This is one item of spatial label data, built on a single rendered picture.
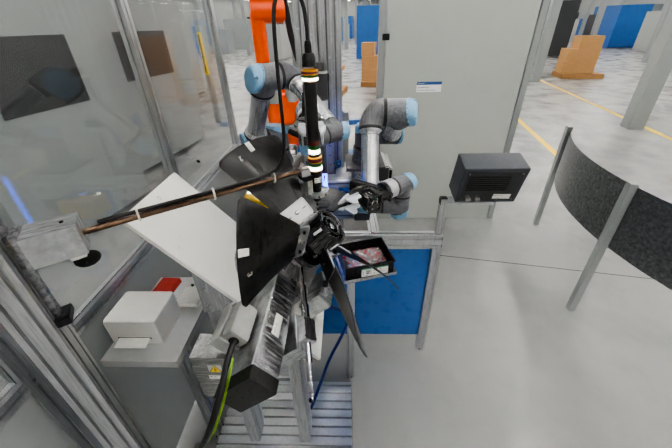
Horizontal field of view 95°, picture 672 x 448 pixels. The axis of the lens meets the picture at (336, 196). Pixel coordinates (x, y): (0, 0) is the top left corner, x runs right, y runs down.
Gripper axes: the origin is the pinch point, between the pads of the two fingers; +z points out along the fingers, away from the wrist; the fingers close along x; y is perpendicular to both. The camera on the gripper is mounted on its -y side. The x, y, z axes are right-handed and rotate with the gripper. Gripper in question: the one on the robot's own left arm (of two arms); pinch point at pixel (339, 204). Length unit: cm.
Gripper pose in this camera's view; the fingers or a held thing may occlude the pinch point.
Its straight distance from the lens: 111.2
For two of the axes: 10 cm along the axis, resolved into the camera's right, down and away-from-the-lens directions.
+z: -8.2, 3.0, -4.9
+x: -0.3, 8.3, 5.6
